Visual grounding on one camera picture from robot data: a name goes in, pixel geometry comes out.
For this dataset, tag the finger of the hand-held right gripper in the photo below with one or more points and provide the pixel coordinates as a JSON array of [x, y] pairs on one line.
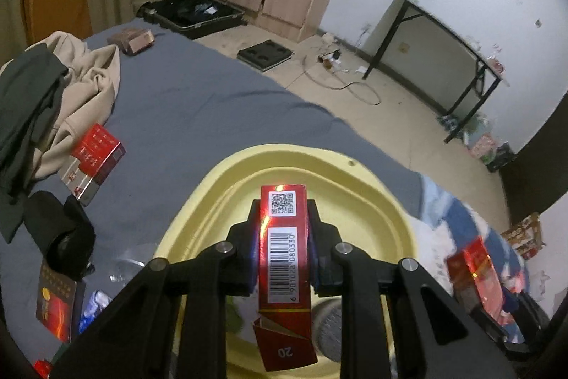
[[511, 294], [483, 319]]

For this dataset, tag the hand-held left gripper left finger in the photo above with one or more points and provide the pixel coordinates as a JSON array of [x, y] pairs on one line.
[[246, 254]]

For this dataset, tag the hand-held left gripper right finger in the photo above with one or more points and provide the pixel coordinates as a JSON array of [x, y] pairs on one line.
[[326, 263]]

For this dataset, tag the red barcode cigarette box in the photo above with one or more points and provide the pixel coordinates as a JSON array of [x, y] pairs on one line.
[[284, 250]]

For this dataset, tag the glossy red cigarette box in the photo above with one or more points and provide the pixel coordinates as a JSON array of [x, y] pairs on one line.
[[475, 272]]

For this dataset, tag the round grey layered sponge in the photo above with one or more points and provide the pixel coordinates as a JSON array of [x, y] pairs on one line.
[[328, 330]]

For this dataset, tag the yellow plastic basin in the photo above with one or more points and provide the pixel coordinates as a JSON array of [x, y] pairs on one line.
[[275, 166]]

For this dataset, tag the red and silver cigarette box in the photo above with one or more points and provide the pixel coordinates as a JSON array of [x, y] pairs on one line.
[[86, 186]]

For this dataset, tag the red and gold cigarette box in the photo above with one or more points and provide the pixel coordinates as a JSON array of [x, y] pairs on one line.
[[97, 143]]

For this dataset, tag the copper brown box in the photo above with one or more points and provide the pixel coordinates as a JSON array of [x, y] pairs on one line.
[[133, 40]]

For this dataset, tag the brown snack bags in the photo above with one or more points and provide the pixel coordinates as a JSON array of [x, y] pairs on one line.
[[526, 234]]

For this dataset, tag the blue white plaid blanket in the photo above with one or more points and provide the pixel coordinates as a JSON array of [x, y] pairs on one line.
[[443, 206]]

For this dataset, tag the clear plastic wrapper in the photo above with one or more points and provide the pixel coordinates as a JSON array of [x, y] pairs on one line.
[[128, 268]]

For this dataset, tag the black green box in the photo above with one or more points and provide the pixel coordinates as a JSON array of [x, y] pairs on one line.
[[501, 157]]

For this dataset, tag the pink plastic bag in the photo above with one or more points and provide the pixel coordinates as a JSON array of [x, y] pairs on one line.
[[483, 143]]

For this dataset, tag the blue foil packet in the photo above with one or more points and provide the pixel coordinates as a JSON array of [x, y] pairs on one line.
[[94, 310]]

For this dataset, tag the pack of water bottles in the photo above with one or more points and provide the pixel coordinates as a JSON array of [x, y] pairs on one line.
[[450, 122]]

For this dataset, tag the black round pouch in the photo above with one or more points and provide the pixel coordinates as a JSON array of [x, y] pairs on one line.
[[60, 228]]

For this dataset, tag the dark red flat box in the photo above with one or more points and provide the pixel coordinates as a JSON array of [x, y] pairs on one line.
[[55, 303]]

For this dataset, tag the black foam tray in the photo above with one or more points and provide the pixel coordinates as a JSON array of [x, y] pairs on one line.
[[265, 55]]

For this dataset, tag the white power strip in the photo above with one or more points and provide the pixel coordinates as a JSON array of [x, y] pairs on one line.
[[330, 58]]

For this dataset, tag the red and white small box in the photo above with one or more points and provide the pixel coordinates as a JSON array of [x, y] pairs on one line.
[[43, 369]]

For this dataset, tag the beige cloth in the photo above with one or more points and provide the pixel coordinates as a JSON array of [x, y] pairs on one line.
[[88, 81]]

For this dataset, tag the black open suitcase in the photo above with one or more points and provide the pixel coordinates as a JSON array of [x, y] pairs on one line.
[[191, 12]]

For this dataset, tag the dark green cloth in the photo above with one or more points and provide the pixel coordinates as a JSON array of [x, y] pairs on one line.
[[26, 108]]

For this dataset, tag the beige wall plate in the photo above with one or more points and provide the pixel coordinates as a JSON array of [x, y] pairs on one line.
[[403, 48]]

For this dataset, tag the black frame folding table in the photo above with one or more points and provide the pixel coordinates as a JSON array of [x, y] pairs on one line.
[[443, 24]]

